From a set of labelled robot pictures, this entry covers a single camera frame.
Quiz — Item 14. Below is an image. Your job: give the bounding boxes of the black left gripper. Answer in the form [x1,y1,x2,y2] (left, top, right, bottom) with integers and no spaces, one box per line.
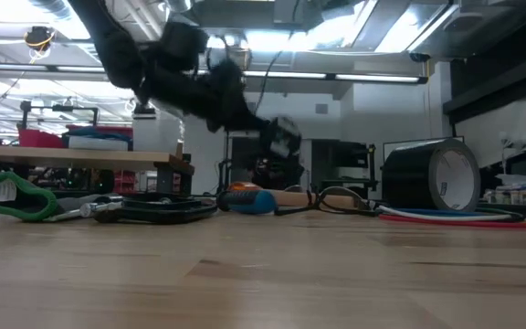
[260,114,303,160]

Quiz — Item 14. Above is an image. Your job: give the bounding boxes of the wooden dowel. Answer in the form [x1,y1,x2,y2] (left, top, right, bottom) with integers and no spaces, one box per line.
[225,181,355,211]

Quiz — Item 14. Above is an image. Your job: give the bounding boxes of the black-rimmed safety glasses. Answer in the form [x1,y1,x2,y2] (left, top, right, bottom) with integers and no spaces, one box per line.
[274,184,379,218]

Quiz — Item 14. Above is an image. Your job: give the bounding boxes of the long tube light bar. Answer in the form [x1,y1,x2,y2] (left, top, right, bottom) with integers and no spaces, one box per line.
[0,63,429,87]

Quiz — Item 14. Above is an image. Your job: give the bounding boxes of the white container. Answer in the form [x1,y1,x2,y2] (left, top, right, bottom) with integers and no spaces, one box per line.
[131,112,185,155]

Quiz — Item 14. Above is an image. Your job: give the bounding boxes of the black C-clamp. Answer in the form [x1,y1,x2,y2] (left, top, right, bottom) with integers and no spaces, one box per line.
[79,191,219,226]

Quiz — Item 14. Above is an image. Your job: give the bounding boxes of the red storage drawers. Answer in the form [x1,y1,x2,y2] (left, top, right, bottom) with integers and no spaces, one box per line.
[107,169,136,194]

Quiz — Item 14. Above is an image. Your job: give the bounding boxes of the white tray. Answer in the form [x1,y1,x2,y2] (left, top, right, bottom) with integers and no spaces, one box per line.
[67,135,130,152]

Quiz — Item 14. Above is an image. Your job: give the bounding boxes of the wooden workbench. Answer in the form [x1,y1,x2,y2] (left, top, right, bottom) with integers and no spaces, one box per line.
[0,143,196,196]

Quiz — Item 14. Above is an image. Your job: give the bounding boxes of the black shelf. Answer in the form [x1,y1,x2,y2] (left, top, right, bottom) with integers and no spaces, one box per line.
[442,27,526,125]

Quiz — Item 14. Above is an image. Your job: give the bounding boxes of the red plastic bin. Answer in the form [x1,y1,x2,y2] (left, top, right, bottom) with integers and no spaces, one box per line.
[17,127,68,149]

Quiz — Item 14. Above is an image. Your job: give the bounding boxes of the white desk lamp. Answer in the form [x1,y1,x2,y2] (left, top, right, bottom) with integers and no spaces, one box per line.
[498,131,526,175]

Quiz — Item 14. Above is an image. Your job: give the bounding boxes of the grey black green-cuffed work glove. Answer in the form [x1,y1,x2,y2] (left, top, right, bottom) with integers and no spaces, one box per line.
[0,170,109,224]

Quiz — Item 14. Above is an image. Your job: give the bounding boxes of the black duct tape roll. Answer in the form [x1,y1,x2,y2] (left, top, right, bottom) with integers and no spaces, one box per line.
[380,137,482,213]

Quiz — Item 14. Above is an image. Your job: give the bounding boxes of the blue hose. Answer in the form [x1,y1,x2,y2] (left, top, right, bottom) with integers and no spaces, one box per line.
[61,126,134,143]

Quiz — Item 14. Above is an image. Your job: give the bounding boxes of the red cord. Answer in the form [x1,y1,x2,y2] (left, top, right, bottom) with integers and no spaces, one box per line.
[377,213,526,229]

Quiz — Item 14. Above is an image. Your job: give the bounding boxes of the black camera rig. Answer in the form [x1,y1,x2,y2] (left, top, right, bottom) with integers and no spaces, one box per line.
[18,100,100,130]

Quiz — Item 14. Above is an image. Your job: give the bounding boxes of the dark teal cord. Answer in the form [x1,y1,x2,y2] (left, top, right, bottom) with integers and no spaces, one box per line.
[470,207,526,224]

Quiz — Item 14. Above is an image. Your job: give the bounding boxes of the black reel with yellow cord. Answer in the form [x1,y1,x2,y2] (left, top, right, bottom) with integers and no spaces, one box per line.
[23,26,58,63]

